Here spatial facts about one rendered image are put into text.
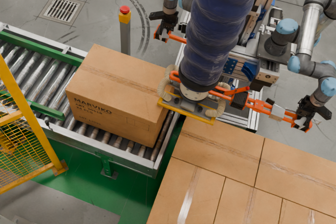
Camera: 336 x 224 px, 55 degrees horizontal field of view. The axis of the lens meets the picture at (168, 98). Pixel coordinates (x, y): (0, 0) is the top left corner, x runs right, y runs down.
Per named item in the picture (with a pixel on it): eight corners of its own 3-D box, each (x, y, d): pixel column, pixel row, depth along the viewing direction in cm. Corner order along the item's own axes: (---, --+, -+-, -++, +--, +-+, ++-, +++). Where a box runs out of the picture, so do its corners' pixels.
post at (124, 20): (121, 90, 313) (118, 14, 227) (124, 84, 316) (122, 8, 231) (128, 92, 312) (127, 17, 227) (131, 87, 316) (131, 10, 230)
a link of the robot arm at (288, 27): (272, 28, 215) (280, 13, 204) (292, 34, 214) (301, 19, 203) (270, 42, 209) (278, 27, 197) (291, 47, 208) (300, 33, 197)
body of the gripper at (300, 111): (296, 103, 171) (307, 91, 161) (312, 109, 170) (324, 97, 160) (294, 115, 167) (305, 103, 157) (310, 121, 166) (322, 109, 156)
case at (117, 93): (74, 119, 233) (64, 89, 198) (99, 76, 253) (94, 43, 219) (152, 148, 227) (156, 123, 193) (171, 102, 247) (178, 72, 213)
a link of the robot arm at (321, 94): (342, 77, 147) (342, 92, 143) (329, 90, 157) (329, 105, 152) (324, 73, 148) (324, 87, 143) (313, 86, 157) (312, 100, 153)
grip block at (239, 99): (228, 106, 179) (231, 100, 174) (232, 92, 184) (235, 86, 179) (242, 111, 178) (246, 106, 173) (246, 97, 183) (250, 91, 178)
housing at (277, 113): (267, 118, 177) (270, 114, 174) (270, 108, 181) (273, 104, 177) (280, 122, 177) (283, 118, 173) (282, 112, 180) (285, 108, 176)
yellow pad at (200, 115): (156, 104, 186) (157, 100, 182) (162, 91, 191) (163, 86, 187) (212, 126, 183) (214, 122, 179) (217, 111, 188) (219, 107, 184)
